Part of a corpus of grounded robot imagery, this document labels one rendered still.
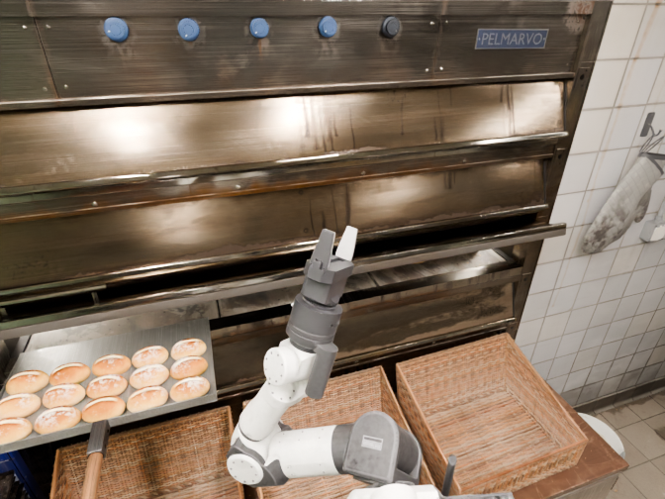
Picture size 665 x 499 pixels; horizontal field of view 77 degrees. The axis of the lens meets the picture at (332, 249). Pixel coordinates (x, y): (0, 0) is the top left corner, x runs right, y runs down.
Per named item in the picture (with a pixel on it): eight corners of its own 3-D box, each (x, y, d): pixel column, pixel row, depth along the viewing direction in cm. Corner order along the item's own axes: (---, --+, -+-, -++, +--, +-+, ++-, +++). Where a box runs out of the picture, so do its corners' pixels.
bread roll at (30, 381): (52, 374, 118) (47, 359, 115) (48, 392, 113) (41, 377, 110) (12, 383, 115) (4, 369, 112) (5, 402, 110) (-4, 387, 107)
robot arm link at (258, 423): (271, 368, 86) (235, 421, 94) (249, 404, 77) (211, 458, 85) (314, 398, 86) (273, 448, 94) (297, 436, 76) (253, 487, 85)
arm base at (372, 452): (368, 436, 91) (418, 426, 87) (375, 504, 82) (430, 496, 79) (337, 417, 80) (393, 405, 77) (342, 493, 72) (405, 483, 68)
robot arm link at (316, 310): (366, 266, 77) (347, 325, 79) (322, 249, 80) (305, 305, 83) (340, 277, 65) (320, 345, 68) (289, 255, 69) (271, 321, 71)
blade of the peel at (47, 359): (217, 400, 110) (216, 393, 109) (-28, 460, 96) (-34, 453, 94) (208, 317, 140) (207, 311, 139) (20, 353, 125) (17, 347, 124)
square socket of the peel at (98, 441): (106, 458, 96) (102, 449, 94) (88, 463, 95) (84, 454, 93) (111, 426, 104) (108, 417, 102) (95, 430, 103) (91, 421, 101)
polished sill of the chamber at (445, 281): (15, 368, 126) (10, 358, 124) (511, 267, 175) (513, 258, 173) (8, 383, 121) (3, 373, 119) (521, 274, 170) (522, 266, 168)
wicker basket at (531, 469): (388, 408, 180) (392, 361, 167) (495, 374, 197) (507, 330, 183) (452, 520, 141) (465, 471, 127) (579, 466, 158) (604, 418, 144)
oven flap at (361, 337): (36, 433, 131) (21, 375, 127) (509, 318, 180) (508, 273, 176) (31, 442, 127) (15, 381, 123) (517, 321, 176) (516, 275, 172)
